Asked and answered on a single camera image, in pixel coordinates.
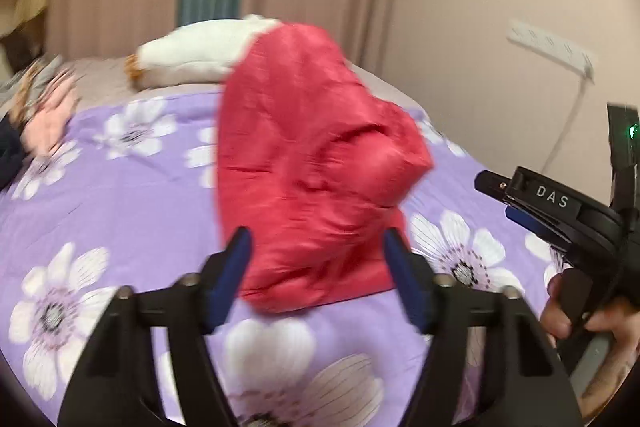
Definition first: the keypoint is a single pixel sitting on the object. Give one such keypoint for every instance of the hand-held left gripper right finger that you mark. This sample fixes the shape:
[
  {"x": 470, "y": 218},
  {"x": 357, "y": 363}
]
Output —
[{"x": 407, "y": 287}]

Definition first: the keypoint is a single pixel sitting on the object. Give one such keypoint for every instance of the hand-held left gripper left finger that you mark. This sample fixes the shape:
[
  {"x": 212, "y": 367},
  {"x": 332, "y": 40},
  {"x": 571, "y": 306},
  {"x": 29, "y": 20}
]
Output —
[{"x": 231, "y": 272}]

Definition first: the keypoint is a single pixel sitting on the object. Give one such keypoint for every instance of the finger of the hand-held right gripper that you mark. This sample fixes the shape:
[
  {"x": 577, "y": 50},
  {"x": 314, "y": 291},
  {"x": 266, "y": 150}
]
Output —
[
  {"x": 530, "y": 219},
  {"x": 495, "y": 184}
]

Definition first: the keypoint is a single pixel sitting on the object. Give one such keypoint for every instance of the red hooded puffer jacket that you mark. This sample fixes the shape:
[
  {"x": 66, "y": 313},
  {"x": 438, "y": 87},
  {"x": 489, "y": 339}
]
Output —
[{"x": 320, "y": 157}]

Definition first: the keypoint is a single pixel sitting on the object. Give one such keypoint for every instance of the person's right forearm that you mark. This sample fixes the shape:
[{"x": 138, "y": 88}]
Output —
[{"x": 610, "y": 382}]

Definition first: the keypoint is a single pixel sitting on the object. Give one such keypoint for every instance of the person's right hand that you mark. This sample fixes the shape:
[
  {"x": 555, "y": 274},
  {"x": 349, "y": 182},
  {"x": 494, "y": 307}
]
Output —
[{"x": 554, "y": 317}]

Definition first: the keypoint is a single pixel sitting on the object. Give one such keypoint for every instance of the purple floral blanket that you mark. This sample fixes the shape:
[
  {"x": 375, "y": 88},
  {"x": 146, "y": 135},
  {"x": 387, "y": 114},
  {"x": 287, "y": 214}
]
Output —
[{"x": 125, "y": 207}]

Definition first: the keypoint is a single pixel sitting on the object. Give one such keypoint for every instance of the white goose plush toy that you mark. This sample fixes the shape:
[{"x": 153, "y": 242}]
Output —
[{"x": 200, "y": 52}]

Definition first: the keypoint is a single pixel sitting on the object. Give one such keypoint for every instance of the beige patterned garment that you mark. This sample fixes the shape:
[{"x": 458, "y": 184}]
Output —
[{"x": 27, "y": 89}]

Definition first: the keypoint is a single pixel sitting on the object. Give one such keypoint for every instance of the grey folded garment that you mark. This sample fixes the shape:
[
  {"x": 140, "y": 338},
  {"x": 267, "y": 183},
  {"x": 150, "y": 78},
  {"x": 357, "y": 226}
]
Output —
[{"x": 45, "y": 67}]

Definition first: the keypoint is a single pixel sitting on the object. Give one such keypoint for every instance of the dark brown cushion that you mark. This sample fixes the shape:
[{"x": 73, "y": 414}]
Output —
[{"x": 20, "y": 52}]

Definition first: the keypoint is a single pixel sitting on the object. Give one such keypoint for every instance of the white wall socket strip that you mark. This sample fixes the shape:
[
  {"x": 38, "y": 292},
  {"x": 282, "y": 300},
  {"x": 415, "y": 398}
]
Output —
[{"x": 550, "y": 44}]

